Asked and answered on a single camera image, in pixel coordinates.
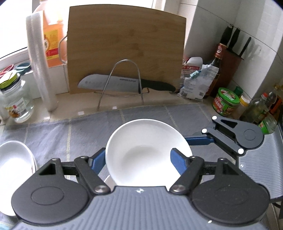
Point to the plastic wrap roll tall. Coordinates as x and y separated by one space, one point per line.
36 50

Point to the yellow lid spice jar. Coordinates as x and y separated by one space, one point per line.
243 105

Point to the glass jar yellow lid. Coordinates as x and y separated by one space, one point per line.
16 97

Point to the white plastic bag package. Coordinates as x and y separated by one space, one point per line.
196 78

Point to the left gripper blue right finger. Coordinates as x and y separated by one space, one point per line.
179 161

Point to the bamboo cutting board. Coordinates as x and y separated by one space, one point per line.
126 41

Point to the kitchen knife black handle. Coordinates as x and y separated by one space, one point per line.
97 82

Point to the green lid sauce jar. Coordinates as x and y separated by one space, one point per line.
225 102

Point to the knife block with knives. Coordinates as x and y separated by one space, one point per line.
231 60

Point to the orange oil jug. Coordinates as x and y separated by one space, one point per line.
54 29

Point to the green cap glass bottle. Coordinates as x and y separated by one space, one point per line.
268 124

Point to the white bowl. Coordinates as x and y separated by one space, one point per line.
17 165
138 153

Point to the grey checked dish mat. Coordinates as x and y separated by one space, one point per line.
70 138

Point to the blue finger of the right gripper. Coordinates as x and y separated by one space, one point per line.
199 140

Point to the white bowl front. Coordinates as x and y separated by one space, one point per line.
17 165

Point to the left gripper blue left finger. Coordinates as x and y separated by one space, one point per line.
97 161

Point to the metal wire rack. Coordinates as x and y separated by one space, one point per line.
122 83

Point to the clear oil bottle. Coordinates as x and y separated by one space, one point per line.
255 108

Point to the dark soy sauce bottle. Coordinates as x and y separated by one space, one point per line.
219 55

